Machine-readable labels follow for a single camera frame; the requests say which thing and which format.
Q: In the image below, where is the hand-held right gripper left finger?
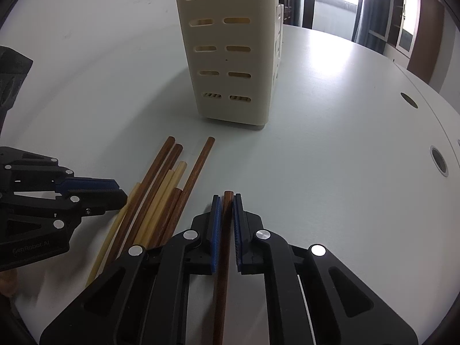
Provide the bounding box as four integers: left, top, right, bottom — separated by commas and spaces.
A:
39, 194, 221, 345

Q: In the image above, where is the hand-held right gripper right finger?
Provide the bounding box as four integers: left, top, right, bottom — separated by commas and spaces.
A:
233, 193, 420, 345

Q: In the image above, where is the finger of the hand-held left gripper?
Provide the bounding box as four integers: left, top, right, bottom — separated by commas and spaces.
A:
0, 189, 128, 245
0, 147, 121, 196

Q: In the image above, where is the pale yellow chopstick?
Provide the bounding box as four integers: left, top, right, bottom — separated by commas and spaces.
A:
143, 161, 188, 247
85, 183, 141, 288
135, 170, 175, 239

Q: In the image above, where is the brown wooden chopstick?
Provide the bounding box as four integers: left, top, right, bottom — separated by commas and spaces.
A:
149, 187, 183, 248
102, 136, 177, 270
158, 137, 216, 248
124, 144, 184, 250
213, 190, 235, 345

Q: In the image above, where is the cream slotted utensil holder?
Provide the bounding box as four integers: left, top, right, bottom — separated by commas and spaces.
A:
172, 0, 284, 127

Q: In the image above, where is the person's left hand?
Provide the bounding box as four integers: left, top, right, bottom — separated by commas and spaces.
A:
0, 269, 18, 297

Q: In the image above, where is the dark blue curtain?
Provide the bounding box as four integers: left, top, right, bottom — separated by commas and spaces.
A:
354, 0, 377, 51

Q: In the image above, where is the cabinet with glass doors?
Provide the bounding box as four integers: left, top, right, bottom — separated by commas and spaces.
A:
370, 0, 446, 80

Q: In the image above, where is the grey table cable grommet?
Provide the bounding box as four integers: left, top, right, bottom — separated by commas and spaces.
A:
430, 145, 449, 178

